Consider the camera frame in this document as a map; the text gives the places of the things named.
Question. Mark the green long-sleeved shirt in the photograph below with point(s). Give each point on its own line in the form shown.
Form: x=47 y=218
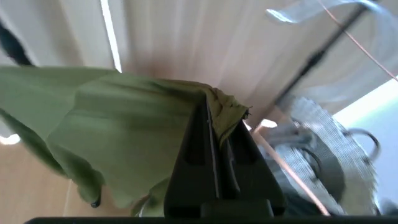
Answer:
x=109 y=124

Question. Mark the black clothes rack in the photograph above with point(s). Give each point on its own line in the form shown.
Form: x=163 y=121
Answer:
x=314 y=59

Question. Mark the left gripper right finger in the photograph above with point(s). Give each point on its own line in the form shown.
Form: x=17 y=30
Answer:
x=255 y=186

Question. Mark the pink clothes hanger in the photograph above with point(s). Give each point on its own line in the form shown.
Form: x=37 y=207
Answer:
x=289 y=171
x=357 y=40

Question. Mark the white laundry basket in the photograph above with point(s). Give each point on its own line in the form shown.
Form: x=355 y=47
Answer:
x=351 y=161

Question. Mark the pale grey shorts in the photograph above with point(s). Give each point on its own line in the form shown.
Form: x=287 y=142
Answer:
x=286 y=137

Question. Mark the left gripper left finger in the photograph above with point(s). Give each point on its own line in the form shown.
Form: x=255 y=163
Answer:
x=192 y=180

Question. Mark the beige curtain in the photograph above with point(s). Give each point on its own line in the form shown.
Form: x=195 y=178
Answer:
x=186 y=37

